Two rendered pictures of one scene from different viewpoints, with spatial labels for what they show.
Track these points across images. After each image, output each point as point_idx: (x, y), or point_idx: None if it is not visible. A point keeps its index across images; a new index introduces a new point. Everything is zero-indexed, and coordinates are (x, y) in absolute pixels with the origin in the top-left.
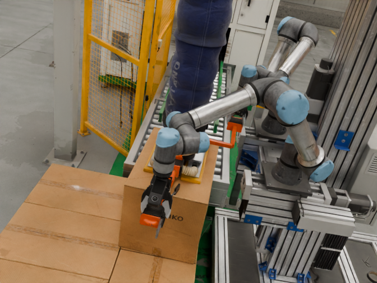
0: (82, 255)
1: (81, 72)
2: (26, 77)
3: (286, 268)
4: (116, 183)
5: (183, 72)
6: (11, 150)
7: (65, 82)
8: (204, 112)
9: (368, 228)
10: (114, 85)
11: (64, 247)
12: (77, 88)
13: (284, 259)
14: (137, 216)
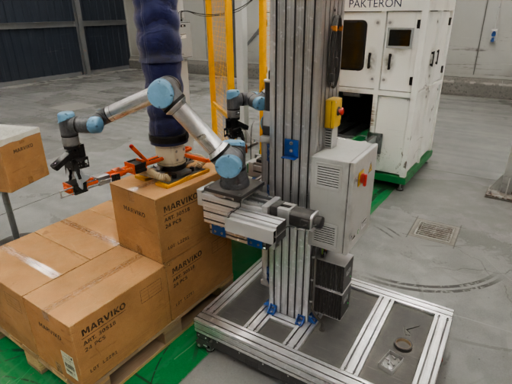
0: (88, 243)
1: (253, 150)
2: (205, 152)
3: (286, 305)
4: None
5: (145, 88)
6: None
7: None
8: (113, 105)
9: (478, 315)
10: None
11: (83, 236)
12: (190, 144)
13: (280, 292)
14: (122, 212)
